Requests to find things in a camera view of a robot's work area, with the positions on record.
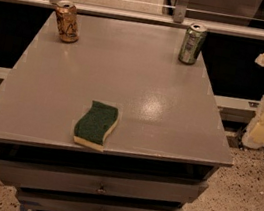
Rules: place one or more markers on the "grey drawer cabinet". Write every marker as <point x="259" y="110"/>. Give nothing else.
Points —
<point x="168" y="126"/>

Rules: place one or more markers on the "middle grey drawer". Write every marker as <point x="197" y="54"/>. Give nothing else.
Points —
<point x="57" y="201"/>

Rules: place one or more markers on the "orange brown soda can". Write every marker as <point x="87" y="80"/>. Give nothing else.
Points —
<point x="66" y="14"/>

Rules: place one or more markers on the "green yellow sponge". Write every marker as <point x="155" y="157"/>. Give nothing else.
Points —
<point x="94" y="127"/>

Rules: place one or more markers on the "green soda can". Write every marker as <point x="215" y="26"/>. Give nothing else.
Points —
<point x="192" y="43"/>

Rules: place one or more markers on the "top grey drawer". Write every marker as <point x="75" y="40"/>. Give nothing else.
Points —
<point x="138" y="186"/>

